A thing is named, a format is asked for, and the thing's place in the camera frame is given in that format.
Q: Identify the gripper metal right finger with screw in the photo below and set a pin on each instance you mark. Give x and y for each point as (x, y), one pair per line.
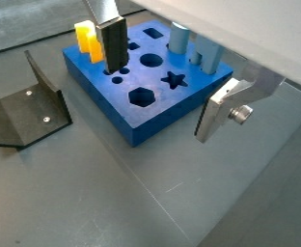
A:
(228, 103)

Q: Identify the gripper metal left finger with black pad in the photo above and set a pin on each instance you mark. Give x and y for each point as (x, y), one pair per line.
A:
(111, 29)

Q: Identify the blue shape-sorter board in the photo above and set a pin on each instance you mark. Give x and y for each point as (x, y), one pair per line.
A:
(155, 90)

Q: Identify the yellow arch block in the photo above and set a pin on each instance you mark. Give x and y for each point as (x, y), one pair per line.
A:
(87, 40)

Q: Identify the light blue cylinder peg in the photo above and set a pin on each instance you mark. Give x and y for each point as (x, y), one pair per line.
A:
(179, 37)

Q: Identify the light blue tall oblong peg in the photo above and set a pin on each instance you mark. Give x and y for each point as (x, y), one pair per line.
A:
(207, 54)

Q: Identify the black angled holder bracket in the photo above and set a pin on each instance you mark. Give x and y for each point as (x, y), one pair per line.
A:
(32, 113)

